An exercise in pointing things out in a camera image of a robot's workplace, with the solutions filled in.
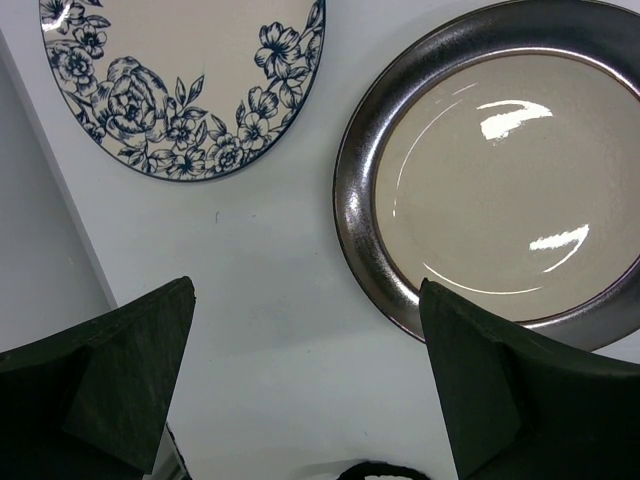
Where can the blue floral white plate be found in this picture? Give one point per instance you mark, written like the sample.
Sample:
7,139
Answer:
184,91

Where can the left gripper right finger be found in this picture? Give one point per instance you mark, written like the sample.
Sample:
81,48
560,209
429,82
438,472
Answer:
519,405

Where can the silver rimmed cream plate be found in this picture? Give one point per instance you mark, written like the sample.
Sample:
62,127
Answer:
498,156

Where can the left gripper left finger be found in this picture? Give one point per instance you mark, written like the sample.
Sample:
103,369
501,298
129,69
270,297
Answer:
91,401

